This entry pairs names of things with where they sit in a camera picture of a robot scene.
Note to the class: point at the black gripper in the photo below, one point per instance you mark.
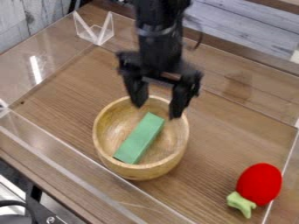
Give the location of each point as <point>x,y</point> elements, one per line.
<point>158,61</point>

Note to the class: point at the green rectangular block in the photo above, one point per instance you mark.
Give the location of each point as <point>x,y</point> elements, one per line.
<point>138,140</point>

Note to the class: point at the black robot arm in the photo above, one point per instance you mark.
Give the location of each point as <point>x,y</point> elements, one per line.
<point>156,17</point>

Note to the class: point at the brown wooden bowl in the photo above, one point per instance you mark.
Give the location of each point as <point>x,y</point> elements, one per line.
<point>116,121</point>

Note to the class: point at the red toy radish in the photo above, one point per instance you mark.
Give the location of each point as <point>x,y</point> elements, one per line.
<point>257,187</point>

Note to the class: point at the clear acrylic corner bracket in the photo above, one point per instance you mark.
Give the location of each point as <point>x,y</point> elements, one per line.
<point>94,34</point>

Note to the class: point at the clear acrylic front wall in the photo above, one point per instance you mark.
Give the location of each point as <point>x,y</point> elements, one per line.
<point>45,141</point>

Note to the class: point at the black metal table frame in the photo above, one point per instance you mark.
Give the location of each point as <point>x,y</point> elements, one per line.
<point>20,200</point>

